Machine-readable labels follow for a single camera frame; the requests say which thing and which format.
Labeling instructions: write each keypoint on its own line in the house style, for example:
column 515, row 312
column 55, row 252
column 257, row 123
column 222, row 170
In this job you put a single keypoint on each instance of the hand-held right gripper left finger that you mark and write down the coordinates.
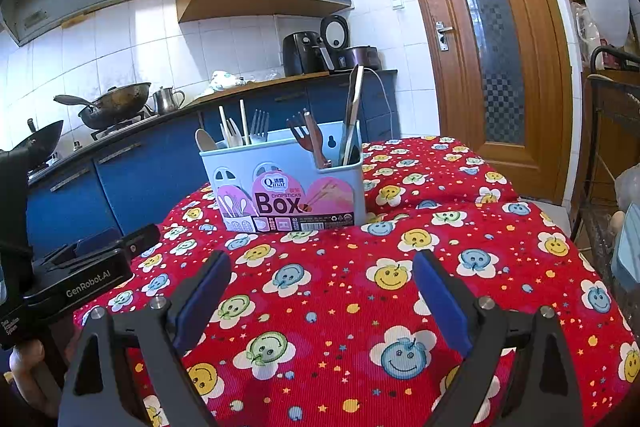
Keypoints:
column 202, row 302

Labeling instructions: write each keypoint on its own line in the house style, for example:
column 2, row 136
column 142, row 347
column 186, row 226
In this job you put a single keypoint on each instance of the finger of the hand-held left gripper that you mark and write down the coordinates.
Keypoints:
column 95, row 241
column 142, row 239

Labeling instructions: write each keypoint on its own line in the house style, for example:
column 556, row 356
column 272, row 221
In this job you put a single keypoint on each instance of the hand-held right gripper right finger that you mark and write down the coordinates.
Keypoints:
column 442, row 302

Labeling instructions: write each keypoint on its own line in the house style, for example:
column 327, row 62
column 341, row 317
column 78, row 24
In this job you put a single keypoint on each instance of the beige plastic spoon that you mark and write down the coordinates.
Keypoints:
column 205, row 141

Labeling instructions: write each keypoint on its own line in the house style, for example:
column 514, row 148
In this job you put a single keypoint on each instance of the light blue utensil box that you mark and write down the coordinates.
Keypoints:
column 340, row 187

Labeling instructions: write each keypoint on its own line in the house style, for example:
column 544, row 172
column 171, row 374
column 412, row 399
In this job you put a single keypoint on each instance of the silver metal fork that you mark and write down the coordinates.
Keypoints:
column 297, row 129

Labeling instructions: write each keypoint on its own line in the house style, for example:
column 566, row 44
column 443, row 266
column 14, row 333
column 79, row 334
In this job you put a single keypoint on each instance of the person's left hand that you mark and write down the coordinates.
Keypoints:
column 25, row 367

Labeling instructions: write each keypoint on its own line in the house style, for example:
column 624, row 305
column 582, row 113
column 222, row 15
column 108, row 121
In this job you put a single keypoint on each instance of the blue kitchen base cabinet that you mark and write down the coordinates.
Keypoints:
column 150, row 177

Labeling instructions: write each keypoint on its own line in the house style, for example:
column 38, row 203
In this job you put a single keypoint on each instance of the red smiley printed tablecloth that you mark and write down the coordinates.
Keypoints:
column 350, row 282

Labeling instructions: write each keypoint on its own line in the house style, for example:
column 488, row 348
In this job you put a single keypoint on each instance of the small dark wok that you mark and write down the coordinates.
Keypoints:
column 45, row 139

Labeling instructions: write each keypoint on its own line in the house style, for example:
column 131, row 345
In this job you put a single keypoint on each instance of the gas stove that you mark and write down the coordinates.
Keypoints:
column 120, row 124

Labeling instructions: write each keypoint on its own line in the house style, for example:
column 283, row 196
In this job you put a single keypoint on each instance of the dark kitchen countertop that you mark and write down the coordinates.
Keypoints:
column 165, row 119

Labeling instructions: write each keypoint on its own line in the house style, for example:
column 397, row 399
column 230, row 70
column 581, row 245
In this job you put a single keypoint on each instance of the large dark wok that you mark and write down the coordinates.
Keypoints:
column 115, row 104

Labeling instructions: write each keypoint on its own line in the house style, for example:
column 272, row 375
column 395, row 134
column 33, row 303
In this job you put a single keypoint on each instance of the metal kettle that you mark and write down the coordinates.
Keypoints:
column 164, row 102

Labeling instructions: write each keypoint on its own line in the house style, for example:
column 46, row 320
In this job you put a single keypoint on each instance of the printed white cloth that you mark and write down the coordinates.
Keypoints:
column 225, row 81

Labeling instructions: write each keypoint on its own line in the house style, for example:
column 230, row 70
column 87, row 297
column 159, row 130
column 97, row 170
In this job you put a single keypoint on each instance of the wooden door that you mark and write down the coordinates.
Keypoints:
column 425, row 107

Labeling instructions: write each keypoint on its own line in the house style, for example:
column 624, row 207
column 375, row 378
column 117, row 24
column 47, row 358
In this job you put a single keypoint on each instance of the black air fryer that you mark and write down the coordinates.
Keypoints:
column 300, row 54

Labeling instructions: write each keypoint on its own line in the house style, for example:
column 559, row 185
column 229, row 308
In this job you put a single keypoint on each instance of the dark metal chair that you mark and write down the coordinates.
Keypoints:
column 615, row 117

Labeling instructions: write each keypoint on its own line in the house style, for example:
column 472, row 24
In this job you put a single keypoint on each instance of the dark cooking pot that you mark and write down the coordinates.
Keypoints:
column 360, row 57

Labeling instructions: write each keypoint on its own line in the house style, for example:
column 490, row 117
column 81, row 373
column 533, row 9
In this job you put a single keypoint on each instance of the small white plastic bag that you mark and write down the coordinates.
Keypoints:
column 585, row 29

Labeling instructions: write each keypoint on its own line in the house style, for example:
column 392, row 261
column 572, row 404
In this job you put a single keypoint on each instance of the white light switch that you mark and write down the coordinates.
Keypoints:
column 397, row 3

